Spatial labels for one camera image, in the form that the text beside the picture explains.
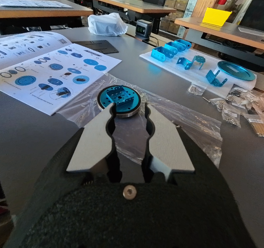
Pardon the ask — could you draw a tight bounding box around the blue round slotted plate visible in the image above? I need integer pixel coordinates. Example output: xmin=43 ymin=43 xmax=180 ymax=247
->
xmin=217 ymin=61 xmax=256 ymax=81

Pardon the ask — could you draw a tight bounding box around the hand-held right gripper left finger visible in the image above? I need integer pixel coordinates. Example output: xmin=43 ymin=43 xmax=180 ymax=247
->
xmin=66 ymin=103 xmax=121 ymax=183

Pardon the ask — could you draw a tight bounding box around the wood-edged office desk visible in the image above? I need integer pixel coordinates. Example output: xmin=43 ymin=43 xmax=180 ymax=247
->
xmin=0 ymin=0 xmax=94 ymax=36
xmin=84 ymin=0 xmax=177 ymax=35
xmin=174 ymin=17 xmax=264 ymax=67

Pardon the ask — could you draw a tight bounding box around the printed paper sheet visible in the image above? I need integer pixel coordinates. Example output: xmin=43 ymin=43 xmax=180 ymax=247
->
xmin=0 ymin=0 xmax=74 ymax=9

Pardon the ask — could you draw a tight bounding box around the black metal plate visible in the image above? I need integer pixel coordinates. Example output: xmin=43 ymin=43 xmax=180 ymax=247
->
xmin=73 ymin=39 xmax=119 ymax=55

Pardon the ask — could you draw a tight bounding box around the pile of small screw bags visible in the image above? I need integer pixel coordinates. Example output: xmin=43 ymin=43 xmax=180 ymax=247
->
xmin=188 ymin=83 xmax=264 ymax=129

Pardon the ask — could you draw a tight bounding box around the stepped blue bracket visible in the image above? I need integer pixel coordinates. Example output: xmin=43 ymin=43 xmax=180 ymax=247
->
xmin=191 ymin=55 xmax=206 ymax=70

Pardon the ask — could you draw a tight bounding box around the yellow bin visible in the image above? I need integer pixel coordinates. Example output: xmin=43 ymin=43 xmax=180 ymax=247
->
xmin=202 ymin=7 xmax=233 ymax=27

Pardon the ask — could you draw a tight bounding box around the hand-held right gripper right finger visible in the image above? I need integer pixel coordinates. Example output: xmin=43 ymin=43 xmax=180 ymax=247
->
xmin=141 ymin=103 xmax=196 ymax=183

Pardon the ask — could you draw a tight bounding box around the stack of cardboard boxes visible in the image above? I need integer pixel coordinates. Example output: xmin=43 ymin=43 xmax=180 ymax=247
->
xmin=159 ymin=0 xmax=204 ymax=36

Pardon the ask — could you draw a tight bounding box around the silver bearing ring blue base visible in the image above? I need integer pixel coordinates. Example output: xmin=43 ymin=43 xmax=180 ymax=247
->
xmin=97 ymin=85 xmax=141 ymax=119

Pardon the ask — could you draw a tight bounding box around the white instruction manual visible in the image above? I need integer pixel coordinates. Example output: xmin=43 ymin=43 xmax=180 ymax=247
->
xmin=0 ymin=31 xmax=122 ymax=116

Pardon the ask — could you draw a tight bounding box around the white foam sheet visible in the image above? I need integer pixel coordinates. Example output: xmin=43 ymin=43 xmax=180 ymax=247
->
xmin=139 ymin=46 xmax=258 ymax=99

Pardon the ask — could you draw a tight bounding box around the wooden pillar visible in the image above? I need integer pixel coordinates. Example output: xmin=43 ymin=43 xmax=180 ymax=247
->
xmin=191 ymin=0 xmax=227 ymax=19

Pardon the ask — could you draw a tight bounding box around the black monitor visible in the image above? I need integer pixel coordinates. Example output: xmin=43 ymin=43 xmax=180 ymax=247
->
xmin=239 ymin=0 xmax=264 ymax=28

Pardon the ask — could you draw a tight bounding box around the white plastic bag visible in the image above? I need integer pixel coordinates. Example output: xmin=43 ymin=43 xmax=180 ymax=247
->
xmin=88 ymin=12 xmax=128 ymax=37

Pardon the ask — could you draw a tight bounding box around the blue disc with square bracket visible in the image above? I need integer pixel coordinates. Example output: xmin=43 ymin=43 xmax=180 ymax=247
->
xmin=100 ymin=85 xmax=139 ymax=114

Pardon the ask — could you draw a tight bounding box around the grey device with green lights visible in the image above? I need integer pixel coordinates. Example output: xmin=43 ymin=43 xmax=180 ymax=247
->
xmin=135 ymin=19 xmax=153 ymax=42

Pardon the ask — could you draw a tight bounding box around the wide blue perforated bracket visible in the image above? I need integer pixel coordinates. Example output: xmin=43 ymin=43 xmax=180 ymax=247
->
xmin=206 ymin=69 xmax=228 ymax=92

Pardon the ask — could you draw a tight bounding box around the clear plastic bag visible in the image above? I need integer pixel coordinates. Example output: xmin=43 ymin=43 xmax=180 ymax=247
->
xmin=59 ymin=71 xmax=223 ymax=169

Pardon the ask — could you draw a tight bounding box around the bag of brass standoffs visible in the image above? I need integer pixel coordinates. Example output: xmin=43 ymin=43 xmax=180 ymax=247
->
xmin=250 ymin=102 xmax=264 ymax=137

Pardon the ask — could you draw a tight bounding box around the grey desk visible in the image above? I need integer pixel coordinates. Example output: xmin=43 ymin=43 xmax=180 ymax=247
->
xmin=0 ymin=26 xmax=264 ymax=248

